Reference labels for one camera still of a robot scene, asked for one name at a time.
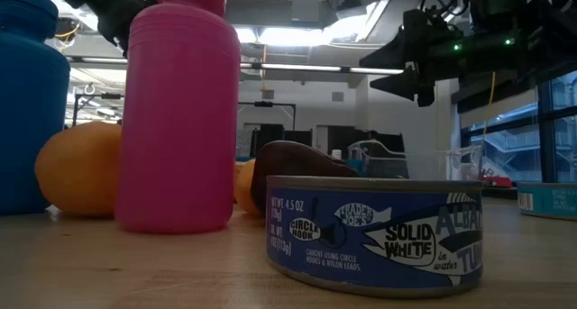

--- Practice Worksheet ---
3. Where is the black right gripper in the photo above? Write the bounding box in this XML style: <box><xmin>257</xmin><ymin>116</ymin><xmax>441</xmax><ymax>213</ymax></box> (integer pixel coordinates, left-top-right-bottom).
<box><xmin>359</xmin><ymin>9</ymin><xmax>531</xmax><ymax>108</ymax></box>

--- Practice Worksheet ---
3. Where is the pink water bottle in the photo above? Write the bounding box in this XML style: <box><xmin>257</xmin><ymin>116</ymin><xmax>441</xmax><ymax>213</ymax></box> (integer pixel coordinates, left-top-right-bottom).
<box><xmin>114</xmin><ymin>0</ymin><xmax>243</xmax><ymax>235</ymax></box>

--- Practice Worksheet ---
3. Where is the blue water bottle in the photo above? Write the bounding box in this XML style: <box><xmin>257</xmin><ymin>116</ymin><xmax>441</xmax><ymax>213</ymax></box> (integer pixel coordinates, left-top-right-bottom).
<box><xmin>0</xmin><ymin>0</ymin><xmax>72</xmax><ymax>216</ymax></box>

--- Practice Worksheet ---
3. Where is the smooth orange toy fruit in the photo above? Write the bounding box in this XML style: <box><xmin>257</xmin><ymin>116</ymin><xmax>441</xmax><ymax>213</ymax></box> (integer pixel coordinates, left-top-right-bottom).
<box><xmin>34</xmin><ymin>121</ymin><xmax>124</xmax><ymax>219</ymax></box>

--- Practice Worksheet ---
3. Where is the clear plastic container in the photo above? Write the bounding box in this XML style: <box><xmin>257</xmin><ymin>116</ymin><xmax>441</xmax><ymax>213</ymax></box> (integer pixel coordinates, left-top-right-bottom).
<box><xmin>346</xmin><ymin>139</ymin><xmax>484</xmax><ymax>183</ymax></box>

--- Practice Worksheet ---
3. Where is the ceiling light strip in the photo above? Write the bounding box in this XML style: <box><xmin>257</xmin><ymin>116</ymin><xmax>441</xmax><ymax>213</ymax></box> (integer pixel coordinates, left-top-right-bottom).
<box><xmin>67</xmin><ymin>55</ymin><xmax>405</xmax><ymax>76</ymax></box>

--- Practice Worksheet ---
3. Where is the small red object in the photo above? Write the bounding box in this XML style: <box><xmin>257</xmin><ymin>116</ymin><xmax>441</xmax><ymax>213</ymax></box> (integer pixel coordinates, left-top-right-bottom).
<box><xmin>479</xmin><ymin>173</ymin><xmax>514</xmax><ymax>189</ymax></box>

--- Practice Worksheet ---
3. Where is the dark brown toy fruit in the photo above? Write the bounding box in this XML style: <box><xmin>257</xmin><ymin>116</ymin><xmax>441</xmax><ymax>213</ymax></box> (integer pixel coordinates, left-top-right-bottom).
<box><xmin>249</xmin><ymin>140</ymin><xmax>361</xmax><ymax>216</ymax></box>

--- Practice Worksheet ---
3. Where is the blue-label tuna can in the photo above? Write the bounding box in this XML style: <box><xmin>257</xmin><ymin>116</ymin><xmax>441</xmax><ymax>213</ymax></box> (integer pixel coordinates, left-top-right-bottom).
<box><xmin>264</xmin><ymin>175</ymin><xmax>485</xmax><ymax>299</ymax></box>

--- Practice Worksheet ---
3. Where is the teal-label tin can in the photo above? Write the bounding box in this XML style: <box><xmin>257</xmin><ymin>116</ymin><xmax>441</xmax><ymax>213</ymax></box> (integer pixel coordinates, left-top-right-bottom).
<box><xmin>517</xmin><ymin>181</ymin><xmax>577</xmax><ymax>222</ymax></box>

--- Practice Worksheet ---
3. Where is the yellow toy fruit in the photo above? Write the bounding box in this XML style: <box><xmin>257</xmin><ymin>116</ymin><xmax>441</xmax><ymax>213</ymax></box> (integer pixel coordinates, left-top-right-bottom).
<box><xmin>233</xmin><ymin>159</ymin><xmax>263</xmax><ymax>216</ymax></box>

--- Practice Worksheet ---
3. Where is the yellow hanging cable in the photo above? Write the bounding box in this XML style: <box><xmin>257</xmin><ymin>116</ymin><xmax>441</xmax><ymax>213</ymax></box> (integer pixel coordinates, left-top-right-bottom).
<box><xmin>481</xmin><ymin>72</ymin><xmax>497</xmax><ymax>141</ymax></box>

